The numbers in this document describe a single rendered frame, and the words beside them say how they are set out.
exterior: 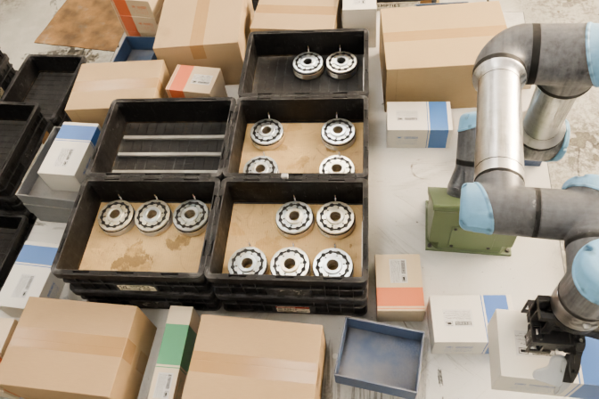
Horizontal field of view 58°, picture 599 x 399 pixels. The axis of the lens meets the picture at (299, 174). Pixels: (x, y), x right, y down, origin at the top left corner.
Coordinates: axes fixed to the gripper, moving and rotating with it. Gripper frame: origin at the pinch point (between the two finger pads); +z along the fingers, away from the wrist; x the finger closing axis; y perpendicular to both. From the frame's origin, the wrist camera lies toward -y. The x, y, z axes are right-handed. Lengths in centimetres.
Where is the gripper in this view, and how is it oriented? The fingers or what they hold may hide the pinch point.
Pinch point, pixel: (553, 351)
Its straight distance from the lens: 111.2
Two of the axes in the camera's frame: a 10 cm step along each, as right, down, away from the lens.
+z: 1.1, 5.7, 8.1
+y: -9.9, -0.4, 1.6
